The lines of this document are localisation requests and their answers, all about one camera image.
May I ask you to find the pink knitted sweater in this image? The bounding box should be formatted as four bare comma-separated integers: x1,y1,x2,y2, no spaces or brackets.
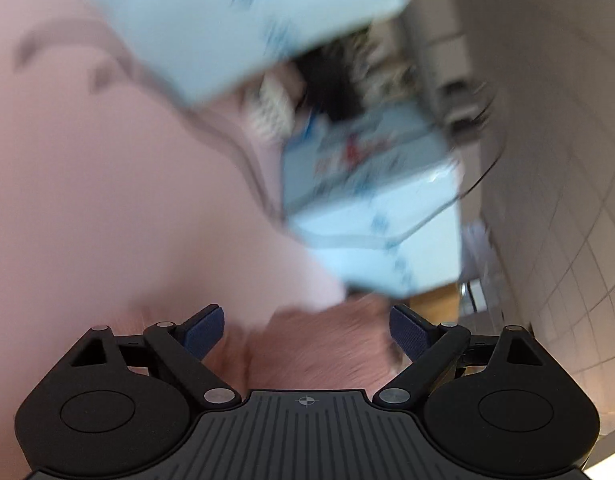
200,294,403,396

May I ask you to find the right light blue cardboard box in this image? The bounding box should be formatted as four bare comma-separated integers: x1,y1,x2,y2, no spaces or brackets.
282,100,463,297

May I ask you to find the light blue cardboard box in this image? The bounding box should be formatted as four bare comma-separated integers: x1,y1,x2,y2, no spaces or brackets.
87,0,409,105
282,100,463,297

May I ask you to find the white striped ceramic bowl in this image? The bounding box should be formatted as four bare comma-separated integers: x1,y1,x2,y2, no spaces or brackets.
244,72,304,143

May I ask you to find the left light blue cardboard box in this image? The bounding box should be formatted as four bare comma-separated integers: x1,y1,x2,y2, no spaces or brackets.
87,0,409,105

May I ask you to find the black usb cable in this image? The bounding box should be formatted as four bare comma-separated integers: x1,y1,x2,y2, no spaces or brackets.
11,16,289,226
287,84,509,256

